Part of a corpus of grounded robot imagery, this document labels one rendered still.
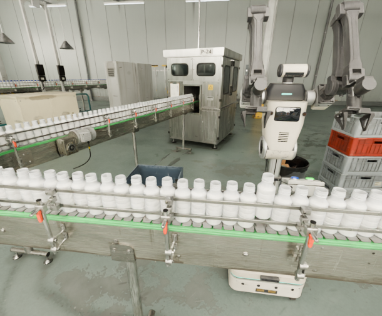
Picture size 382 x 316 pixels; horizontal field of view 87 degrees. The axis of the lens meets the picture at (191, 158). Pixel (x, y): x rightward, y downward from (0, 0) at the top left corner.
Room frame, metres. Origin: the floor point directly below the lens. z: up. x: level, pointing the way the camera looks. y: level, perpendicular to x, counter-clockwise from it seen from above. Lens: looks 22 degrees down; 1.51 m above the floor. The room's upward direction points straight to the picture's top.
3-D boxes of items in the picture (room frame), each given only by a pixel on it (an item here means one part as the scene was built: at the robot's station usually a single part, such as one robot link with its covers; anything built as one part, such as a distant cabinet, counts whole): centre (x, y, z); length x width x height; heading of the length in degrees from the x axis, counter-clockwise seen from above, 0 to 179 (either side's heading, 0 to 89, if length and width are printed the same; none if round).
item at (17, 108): (4.05, 2.92, 0.59); 1.10 x 0.62 x 1.18; 155
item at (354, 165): (2.34, -2.09, 0.55); 0.61 x 0.41 x 0.22; 90
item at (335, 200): (0.58, -0.49, 1.08); 0.06 x 0.06 x 0.17
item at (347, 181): (2.35, -2.09, 0.33); 0.61 x 0.41 x 0.22; 89
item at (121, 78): (6.66, 2.15, 0.96); 0.82 x 0.50 x 1.91; 155
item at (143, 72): (7.48, 1.78, 0.96); 0.82 x 0.50 x 1.91; 155
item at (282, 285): (1.29, -0.58, 0.24); 0.68 x 0.53 x 0.41; 173
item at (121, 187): (0.66, 0.26, 1.08); 0.06 x 0.06 x 0.17
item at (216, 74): (5.13, -0.34, 1.00); 1.60 x 1.30 x 2.00; 155
